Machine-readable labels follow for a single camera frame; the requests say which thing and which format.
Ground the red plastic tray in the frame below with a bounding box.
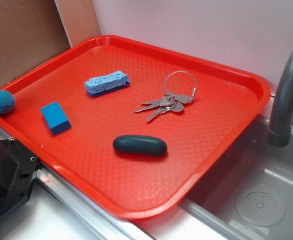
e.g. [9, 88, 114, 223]
[0, 36, 271, 220]

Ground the dark green oval case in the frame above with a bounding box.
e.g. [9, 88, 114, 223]
[113, 135, 168, 157]

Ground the bunch of silver keys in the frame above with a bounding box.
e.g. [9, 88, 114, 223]
[134, 70, 198, 123]

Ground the light blue sponge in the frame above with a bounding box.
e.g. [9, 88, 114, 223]
[84, 71, 131, 97]

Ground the blue rectangular block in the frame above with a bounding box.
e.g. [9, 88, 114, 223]
[41, 102, 72, 136]

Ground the grey sink basin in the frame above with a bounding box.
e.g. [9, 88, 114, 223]
[136, 114, 293, 240]

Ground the blue knitted ball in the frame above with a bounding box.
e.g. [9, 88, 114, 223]
[0, 90, 16, 115]

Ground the brown cardboard panel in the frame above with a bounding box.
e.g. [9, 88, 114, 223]
[0, 0, 101, 88]

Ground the grey sink faucet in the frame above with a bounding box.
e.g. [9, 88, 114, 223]
[267, 52, 293, 148]

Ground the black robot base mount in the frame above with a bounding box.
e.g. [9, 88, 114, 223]
[0, 137, 39, 221]

